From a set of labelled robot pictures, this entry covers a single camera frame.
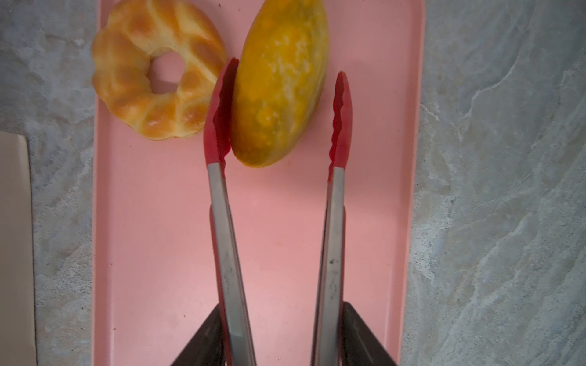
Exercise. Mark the small brown oval bun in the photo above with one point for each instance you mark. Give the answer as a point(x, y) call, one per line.
point(279, 80)

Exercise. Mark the blue checkered paper bag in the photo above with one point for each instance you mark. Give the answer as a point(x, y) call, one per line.
point(18, 338)

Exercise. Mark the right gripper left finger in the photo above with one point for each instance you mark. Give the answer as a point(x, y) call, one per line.
point(206, 347)

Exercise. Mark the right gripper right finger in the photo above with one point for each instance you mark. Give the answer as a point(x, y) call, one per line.
point(359, 346)

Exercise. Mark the twisted yellow pretzel bread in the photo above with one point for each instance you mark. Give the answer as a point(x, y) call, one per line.
point(135, 33)

